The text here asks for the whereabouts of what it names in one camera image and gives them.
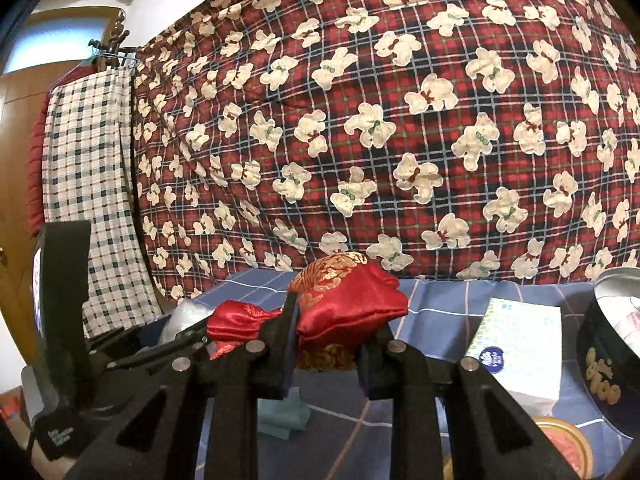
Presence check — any red satin embroidered pouch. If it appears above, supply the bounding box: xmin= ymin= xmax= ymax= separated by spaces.
xmin=206 ymin=252 xmax=409 ymax=374

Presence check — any clear plastic bag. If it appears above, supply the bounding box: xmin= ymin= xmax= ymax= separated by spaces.
xmin=159 ymin=299 xmax=212 ymax=347

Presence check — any black round tin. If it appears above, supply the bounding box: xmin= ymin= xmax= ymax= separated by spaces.
xmin=575 ymin=267 xmax=640 ymax=447

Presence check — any teal cloth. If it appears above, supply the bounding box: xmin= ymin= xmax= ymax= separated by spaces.
xmin=257 ymin=386 xmax=312 ymax=442

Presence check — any red garment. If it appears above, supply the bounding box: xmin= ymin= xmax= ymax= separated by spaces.
xmin=27 ymin=97 xmax=53 ymax=237

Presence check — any blue plaid bedsheet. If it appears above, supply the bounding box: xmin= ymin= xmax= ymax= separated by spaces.
xmin=189 ymin=267 xmax=628 ymax=480

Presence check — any red plaid bear quilt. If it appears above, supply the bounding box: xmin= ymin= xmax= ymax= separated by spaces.
xmin=129 ymin=0 xmax=640 ymax=307

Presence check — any white green checked cloth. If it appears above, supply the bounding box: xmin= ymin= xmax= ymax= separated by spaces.
xmin=42 ymin=66 xmax=167 ymax=342

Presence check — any wire clothes hanger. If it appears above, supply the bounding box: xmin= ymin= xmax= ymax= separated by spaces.
xmin=86 ymin=36 xmax=139 ymax=69

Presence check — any pink white cloth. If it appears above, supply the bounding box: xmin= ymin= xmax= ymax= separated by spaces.
xmin=611 ymin=296 xmax=640 ymax=357

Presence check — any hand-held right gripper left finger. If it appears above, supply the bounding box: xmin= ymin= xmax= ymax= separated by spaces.
xmin=62 ymin=291 xmax=301 ymax=480

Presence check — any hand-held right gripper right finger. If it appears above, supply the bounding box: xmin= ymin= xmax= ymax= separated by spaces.
xmin=356 ymin=326 xmax=576 ymax=480

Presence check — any yellow patterned tissue pack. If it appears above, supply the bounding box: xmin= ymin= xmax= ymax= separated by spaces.
xmin=464 ymin=297 xmax=564 ymax=419

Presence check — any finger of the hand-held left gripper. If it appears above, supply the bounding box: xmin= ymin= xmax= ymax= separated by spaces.
xmin=106 ymin=331 xmax=213 ymax=377
xmin=89 ymin=326 xmax=147 ymax=357

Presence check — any wooden coat rack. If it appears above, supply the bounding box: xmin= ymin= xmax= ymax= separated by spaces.
xmin=102 ymin=7 xmax=132 ymax=70

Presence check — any gold tin lid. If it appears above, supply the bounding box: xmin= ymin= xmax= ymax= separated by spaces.
xmin=529 ymin=415 xmax=594 ymax=480

